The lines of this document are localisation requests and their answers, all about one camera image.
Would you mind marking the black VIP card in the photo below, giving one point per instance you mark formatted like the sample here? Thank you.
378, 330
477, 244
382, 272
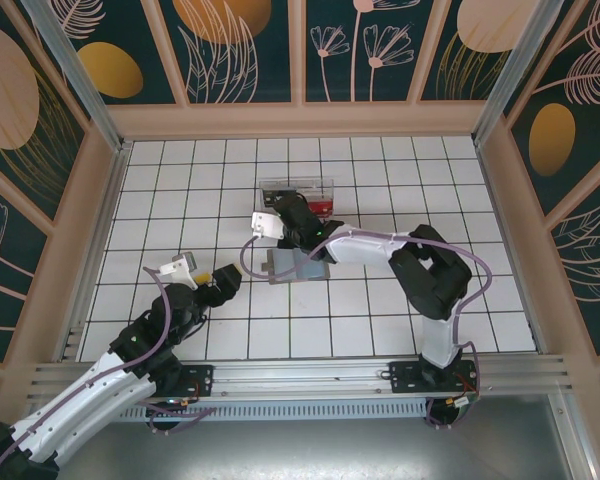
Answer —
269, 198

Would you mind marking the clear acrylic card organizer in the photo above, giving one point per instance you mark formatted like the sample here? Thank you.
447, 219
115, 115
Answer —
310, 186

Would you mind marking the grey foil pouch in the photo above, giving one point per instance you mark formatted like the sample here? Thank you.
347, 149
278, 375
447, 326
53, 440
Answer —
290, 270

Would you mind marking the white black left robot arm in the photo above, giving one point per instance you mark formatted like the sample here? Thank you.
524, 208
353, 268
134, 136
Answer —
80, 400

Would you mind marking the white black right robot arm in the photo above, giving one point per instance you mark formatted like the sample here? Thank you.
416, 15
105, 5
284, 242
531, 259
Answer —
370, 247

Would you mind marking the grey metal shelf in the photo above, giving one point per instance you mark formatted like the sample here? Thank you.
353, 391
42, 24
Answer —
305, 450

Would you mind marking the green controller board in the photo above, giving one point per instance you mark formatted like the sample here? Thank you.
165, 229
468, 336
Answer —
462, 402

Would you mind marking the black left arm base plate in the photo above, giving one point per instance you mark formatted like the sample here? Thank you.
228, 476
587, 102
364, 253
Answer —
200, 380

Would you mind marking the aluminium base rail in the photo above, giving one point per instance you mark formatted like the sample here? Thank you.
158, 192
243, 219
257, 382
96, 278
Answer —
305, 375

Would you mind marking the aluminium table edge rail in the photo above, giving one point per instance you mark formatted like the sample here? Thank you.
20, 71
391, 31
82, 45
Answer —
485, 170
117, 175

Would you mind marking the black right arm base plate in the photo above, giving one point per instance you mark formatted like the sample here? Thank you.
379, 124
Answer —
405, 377

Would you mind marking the aluminium corner post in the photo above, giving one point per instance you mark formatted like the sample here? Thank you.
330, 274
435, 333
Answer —
522, 75
80, 85

